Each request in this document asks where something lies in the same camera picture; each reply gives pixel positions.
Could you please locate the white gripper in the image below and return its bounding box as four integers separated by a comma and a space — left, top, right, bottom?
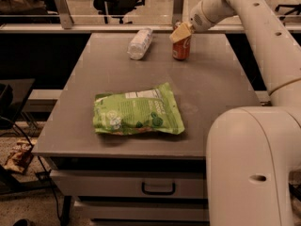
169, 0, 236, 43

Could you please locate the red coke can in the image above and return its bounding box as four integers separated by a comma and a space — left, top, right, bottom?
172, 22, 191, 60

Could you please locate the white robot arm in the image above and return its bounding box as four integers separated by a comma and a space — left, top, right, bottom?
189, 0, 301, 226

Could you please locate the green rice chip bag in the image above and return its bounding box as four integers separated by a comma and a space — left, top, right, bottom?
93, 83, 185, 136

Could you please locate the crumpled brown snack bag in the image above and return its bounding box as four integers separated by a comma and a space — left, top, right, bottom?
4, 139, 35, 174

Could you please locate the clear plastic water bottle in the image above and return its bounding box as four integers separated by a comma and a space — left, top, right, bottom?
127, 28, 152, 60

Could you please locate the black chair base right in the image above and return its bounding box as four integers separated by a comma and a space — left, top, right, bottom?
275, 4, 301, 16

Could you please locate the grey drawer cabinet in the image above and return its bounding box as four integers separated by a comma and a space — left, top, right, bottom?
34, 33, 259, 226

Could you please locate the black side table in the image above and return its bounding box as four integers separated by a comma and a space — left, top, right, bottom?
0, 78, 35, 130

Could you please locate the lower grey drawer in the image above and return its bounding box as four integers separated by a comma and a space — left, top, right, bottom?
74, 201, 209, 222

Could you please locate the middle metal rail bracket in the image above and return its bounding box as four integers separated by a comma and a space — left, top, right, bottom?
172, 0, 184, 24

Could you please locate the metal rail bracket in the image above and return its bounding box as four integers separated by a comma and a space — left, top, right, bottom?
55, 0, 73, 29
172, 0, 184, 24

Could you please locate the left metal rail bracket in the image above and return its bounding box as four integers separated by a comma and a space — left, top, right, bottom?
55, 0, 73, 29

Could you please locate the upper drawer with black handle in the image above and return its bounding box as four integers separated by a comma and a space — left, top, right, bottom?
51, 170, 207, 200

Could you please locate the black floor cable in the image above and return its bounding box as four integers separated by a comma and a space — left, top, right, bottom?
0, 115, 62, 223

